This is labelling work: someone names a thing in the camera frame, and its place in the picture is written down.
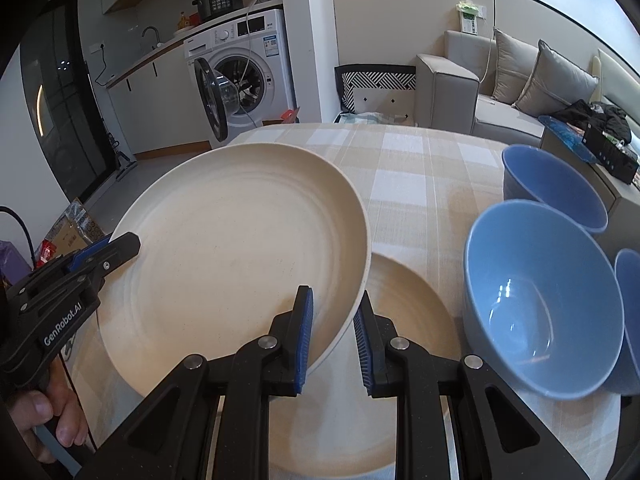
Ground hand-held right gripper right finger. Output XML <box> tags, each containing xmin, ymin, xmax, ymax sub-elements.
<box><xmin>353</xmin><ymin>290</ymin><xmax>591</xmax><ymax>480</ymax></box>

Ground grey sofa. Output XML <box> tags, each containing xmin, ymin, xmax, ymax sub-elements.
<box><xmin>415</xmin><ymin>30</ymin><xmax>601</xmax><ymax>148</ymax></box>

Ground black cable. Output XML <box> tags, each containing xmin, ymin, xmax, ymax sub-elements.
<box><xmin>0</xmin><ymin>205</ymin><xmax>40</xmax><ymax>272</ymax></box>

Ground black white patterned bag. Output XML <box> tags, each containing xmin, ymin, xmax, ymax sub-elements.
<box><xmin>334</xmin><ymin>64</ymin><xmax>418</xmax><ymax>128</ymax></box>

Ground grey cushion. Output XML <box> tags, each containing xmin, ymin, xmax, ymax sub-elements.
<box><xmin>512</xmin><ymin>39</ymin><xmax>600</xmax><ymax>117</ymax></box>
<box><xmin>491</xmin><ymin>27</ymin><xmax>541</xmax><ymax>107</ymax></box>

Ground person's left hand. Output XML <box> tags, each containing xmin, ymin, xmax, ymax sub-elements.
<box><xmin>7</xmin><ymin>357</ymin><xmax>90</xmax><ymax>465</ymax></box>

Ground dark glass door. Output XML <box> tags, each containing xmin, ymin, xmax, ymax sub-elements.
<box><xmin>20</xmin><ymin>0</ymin><xmax>108</xmax><ymax>196</ymax></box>

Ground white kitchen counter cabinets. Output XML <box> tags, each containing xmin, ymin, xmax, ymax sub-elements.
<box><xmin>105</xmin><ymin>35</ymin><xmax>211</xmax><ymax>161</ymax></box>

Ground brown patterned package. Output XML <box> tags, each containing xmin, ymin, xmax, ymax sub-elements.
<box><xmin>42</xmin><ymin>197</ymin><xmax>106</xmax><ymax>261</ymax></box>

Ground black electronic box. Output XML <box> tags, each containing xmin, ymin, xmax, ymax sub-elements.
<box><xmin>582</xmin><ymin>122</ymin><xmax>640</xmax><ymax>186</ymax></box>

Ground black pressure cooker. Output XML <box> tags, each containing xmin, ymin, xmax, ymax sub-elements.
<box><xmin>194</xmin><ymin>0</ymin><xmax>247</xmax><ymax>24</ymax></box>

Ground white washing machine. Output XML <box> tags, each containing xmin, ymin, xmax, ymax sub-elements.
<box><xmin>182</xmin><ymin>8</ymin><xmax>296</xmax><ymax>143</ymax></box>

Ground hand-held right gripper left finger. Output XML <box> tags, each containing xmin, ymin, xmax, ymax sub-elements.
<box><xmin>75</xmin><ymin>285</ymin><xmax>315</xmax><ymax>480</ymax></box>

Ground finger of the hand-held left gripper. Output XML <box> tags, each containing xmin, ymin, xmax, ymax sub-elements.
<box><xmin>69</xmin><ymin>232</ymin><xmax>142</xmax><ymax>292</ymax></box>

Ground red and brown cardboard piece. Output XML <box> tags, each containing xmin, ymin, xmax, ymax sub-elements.
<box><xmin>262</xmin><ymin>107</ymin><xmax>301</xmax><ymax>126</ymax></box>

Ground blue bowl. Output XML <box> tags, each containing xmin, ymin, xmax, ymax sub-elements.
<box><xmin>501</xmin><ymin>144</ymin><xmax>610</xmax><ymax>235</ymax></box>
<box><xmin>602</xmin><ymin>248</ymin><xmax>640</xmax><ymax>396</ymax></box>
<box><xmin>462</xmin><ymin>200</ymin><xmax>626</xmax><ymax>401</ymax></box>

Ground black jacket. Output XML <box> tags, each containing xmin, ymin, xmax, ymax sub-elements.
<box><xmin>550</xmin><ymin>99</ymin><xmax>633</xmax><ymax>143</ymax></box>

